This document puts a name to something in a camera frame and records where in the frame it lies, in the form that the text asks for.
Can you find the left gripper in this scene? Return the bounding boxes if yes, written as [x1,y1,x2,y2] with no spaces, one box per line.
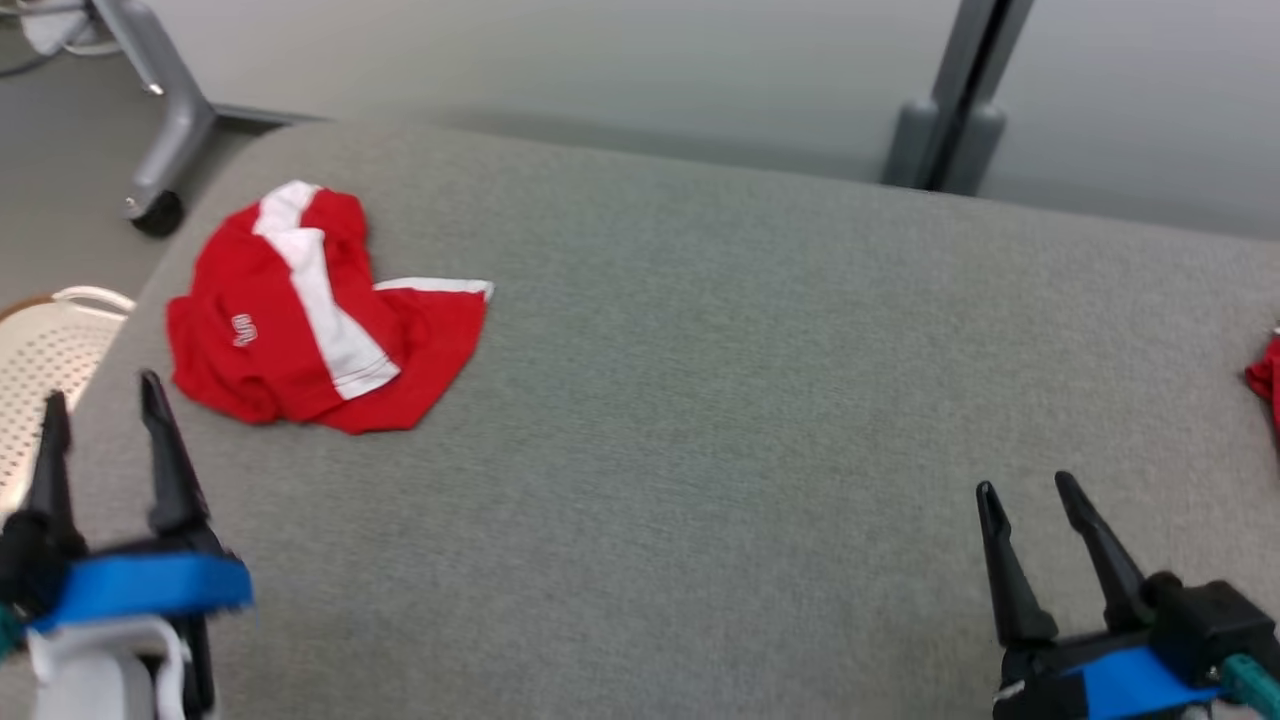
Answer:
[22,370,226,720]

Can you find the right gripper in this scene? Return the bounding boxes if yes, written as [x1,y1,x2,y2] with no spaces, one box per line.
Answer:
[975,472,1151,720]

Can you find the red t-shirt with white sleeves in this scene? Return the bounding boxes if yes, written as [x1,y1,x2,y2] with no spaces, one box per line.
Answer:
[1244,325,1280,431]

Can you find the red shorts with white stripe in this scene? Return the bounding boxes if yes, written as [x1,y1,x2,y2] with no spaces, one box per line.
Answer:
[166,180,495,436]

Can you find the white perforated laundry basket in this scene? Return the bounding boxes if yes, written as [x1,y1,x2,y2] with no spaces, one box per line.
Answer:
[0,285,137,516]

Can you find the grey metal stand leg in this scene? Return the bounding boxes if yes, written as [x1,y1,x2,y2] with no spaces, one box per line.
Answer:
[90,0,301,216]

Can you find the blue left camera mount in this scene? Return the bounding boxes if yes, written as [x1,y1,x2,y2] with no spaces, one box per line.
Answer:
[30,552,254,636]

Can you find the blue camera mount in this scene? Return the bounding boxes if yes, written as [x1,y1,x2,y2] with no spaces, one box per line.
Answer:
[1075,645,1226,720]
[30,552,254,636]

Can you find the blue right camera mount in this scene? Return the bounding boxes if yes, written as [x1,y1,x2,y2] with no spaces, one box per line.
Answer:
[1075,645,1226,720]

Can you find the teal right camera connector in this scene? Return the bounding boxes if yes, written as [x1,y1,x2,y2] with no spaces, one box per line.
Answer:
[1215,653,1280,709]

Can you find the grey cylindrical post foot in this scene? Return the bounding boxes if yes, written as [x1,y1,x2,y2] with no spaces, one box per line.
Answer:
[945,103,1006,197]
[882,97,941,189]

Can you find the grey partition post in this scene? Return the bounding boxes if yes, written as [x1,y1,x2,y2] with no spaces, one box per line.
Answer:
[925,0,1036,191]

